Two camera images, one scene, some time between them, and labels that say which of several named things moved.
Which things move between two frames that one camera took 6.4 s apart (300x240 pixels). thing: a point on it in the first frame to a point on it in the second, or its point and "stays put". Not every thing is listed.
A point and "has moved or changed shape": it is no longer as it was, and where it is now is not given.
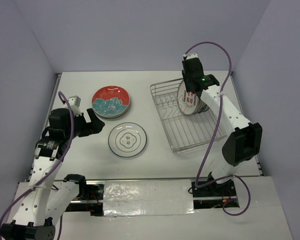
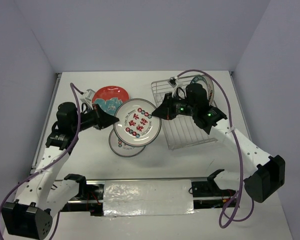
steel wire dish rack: (184, 131) stays put
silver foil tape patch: (146, 198) stays put
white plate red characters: (187, 102) has moved or changed shape
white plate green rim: (127, 139) stays put
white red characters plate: (199, 104) has moved or changed shape
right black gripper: (185, 77) to (164, 111)
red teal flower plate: (110, 101) stays put
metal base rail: (207, 194) stays put
